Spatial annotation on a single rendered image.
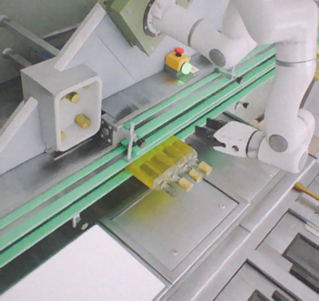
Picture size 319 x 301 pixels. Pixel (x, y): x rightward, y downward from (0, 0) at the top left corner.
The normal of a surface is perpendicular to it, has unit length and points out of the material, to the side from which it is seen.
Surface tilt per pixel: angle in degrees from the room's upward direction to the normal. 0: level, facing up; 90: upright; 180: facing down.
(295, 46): 70
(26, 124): 0
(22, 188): 90
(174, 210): 90
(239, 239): 90
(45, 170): 90
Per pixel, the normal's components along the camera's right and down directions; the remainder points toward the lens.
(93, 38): 0.75, 0.51
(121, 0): -0.32, -0.30
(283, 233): 0.13, -0.74
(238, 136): -0.14, -0.79
